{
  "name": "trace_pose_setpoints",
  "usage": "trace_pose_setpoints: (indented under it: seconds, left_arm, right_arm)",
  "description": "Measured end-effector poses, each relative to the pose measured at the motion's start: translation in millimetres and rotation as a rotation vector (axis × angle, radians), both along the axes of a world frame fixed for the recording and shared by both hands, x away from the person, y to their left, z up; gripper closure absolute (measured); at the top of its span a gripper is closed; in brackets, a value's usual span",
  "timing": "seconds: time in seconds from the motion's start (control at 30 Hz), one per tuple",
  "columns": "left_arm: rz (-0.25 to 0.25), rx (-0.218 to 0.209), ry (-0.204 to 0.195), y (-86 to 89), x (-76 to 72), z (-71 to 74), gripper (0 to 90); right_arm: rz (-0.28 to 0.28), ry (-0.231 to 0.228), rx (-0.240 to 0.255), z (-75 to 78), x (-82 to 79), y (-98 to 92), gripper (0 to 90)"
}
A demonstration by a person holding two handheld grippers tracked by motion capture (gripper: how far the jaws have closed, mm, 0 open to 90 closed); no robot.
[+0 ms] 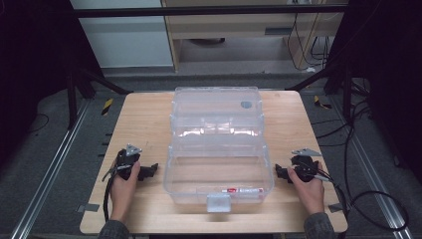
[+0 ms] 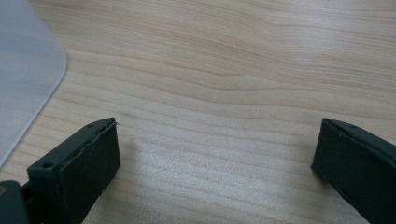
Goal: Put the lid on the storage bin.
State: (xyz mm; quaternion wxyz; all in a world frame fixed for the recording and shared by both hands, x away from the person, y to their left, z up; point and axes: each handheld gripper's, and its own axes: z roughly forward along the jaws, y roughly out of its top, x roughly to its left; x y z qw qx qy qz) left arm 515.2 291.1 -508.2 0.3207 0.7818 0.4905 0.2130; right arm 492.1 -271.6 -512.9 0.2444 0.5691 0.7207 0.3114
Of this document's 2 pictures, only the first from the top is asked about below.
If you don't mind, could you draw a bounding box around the red and white marker pen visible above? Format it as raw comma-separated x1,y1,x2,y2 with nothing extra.
221,187,265,195

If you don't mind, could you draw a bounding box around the light wooden desk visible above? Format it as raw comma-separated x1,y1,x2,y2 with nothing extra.
160,0,349,73

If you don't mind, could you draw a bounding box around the person's right hand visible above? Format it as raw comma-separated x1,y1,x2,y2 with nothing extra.
286,160,326,217

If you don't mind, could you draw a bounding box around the yellow and black striped tape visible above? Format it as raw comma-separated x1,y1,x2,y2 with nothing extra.
313,95,333,111
101,97,114,117

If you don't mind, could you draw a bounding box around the thin black floor cable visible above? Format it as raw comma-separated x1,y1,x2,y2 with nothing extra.
29,113,51,134

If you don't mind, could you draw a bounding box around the clear plastic storage box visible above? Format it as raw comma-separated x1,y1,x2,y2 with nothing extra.
162,86,276,213

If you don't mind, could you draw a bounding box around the black horizontal metal bar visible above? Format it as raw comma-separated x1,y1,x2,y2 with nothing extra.
73,4,348,19

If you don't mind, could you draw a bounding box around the person's left hand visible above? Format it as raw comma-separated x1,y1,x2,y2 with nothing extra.
108,160,142,224

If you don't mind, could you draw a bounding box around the hand-held gripper black cable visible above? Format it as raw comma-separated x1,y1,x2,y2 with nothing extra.
101,164,117,223
310,167,351,220

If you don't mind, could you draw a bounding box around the bundle of black hanging cables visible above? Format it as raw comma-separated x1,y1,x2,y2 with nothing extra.
286,12,333,73

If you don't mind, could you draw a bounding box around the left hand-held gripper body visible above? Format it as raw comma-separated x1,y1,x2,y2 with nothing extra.
113,142,143,182

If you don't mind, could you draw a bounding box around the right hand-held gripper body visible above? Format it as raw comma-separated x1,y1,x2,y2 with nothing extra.
291,147,323,183

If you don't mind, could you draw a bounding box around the black curtain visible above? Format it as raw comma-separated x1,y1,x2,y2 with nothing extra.
0,0,104,170
326,0,422,185

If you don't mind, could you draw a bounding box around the grey tape piece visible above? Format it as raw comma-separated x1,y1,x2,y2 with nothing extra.
327,202,344,214
76,202,101,214

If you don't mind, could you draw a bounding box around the black metal stand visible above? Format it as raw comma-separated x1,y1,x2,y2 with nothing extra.
285,56,354,124
64,61,134,131

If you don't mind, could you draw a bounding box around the left hand-held gripper black cable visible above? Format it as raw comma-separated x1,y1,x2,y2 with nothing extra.
101,164,117,223

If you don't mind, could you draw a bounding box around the right hand-held gripper black cable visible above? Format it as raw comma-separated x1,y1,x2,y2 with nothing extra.
310,167,351,220

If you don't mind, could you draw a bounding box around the aluminium floor rail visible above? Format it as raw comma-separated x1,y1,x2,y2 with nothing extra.
9,99,92,239
329,98,415,239

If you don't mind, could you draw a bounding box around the white cabinet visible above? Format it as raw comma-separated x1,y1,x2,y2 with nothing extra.
70,0,174,70

